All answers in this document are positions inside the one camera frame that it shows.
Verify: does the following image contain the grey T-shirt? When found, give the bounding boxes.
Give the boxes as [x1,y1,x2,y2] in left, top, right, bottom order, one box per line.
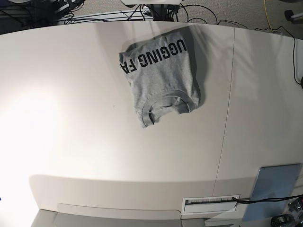
[119,32,200,128]

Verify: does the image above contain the blue-grey board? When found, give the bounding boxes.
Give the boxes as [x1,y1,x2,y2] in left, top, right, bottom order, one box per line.
[242,163,302,222]

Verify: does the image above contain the white chair base with casters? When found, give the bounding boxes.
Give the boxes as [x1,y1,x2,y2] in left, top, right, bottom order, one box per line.
[284,10,303,24]

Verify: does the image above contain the black device on floor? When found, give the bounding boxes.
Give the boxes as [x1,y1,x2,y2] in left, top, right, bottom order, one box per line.
[270,214,295,227]

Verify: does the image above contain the white cable grommet slot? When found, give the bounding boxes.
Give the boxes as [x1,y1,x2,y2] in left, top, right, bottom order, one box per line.
[181,195,240,215]

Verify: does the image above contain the black floor cables bundle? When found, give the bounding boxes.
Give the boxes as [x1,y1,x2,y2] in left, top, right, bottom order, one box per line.
[63,0,218,26]

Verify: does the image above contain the black cable at slot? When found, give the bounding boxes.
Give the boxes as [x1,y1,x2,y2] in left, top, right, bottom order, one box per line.
[232,194,303,204]

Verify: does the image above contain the yellow cable on floor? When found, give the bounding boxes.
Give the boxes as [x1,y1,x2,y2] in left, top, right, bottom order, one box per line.
[263,0,274,31]

